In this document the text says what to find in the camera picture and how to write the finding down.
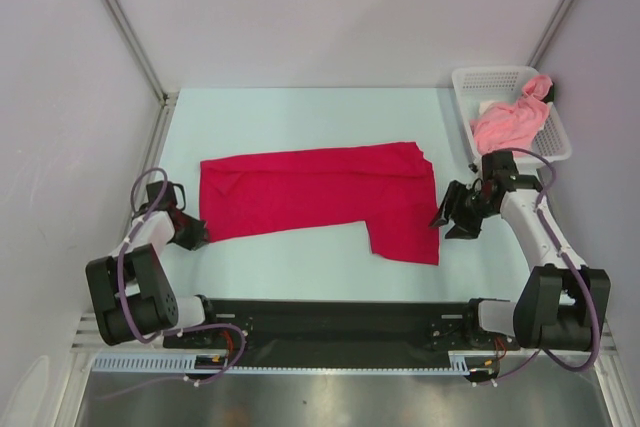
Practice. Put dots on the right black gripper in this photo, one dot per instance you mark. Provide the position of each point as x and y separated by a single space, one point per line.
465 228

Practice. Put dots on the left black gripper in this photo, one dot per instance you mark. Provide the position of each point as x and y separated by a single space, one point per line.
195 241

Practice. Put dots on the red t shirt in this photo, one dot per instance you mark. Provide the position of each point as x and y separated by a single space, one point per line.
391 188

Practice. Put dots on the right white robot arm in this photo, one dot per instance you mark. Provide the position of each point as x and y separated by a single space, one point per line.
563 304

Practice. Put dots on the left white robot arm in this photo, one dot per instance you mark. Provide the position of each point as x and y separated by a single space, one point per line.
130 292

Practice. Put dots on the pink t shirt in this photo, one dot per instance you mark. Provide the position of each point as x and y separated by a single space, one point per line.
503 125

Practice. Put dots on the white plastic basket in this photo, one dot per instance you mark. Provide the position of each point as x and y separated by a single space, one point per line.
474 85

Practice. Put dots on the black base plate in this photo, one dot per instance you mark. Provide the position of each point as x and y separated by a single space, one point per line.
343 335

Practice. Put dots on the white cable duct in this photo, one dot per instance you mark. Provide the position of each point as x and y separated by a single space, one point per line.
208 364

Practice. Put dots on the aluminium front rail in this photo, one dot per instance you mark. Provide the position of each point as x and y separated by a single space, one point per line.
90 334

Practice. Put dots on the left aluminium frame post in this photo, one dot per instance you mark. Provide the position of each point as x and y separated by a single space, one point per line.
133 44

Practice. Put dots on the aluminium frame post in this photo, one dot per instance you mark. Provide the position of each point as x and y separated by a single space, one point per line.
133 44
552 28

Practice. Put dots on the right aluminium frame post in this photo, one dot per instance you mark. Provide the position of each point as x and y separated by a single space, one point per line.
552 28

